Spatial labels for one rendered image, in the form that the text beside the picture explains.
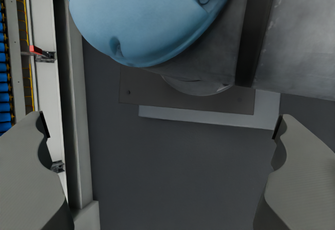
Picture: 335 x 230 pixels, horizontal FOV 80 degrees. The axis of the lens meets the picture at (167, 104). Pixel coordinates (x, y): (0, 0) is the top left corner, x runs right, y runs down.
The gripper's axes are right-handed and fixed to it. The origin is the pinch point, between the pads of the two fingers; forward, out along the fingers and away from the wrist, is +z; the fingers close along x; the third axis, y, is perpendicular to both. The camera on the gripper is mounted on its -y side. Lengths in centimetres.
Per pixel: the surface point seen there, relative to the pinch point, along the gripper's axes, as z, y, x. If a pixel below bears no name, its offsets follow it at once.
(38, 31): 39.0, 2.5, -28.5
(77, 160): 33, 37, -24
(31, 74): 33.4, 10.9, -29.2
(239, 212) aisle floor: 20, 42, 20
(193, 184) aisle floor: 26.0, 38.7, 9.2
